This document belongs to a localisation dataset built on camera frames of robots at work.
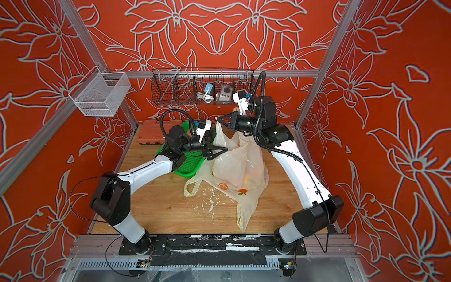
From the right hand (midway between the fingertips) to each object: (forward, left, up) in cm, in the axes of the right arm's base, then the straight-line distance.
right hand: (214, 119), depth 63 cm
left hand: (-2, -4, -10) cm, 11 cm away
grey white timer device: (+31, -4, -10) cm, 33 cm away
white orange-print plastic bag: (-7, -10, -25) cm, 28 cm away
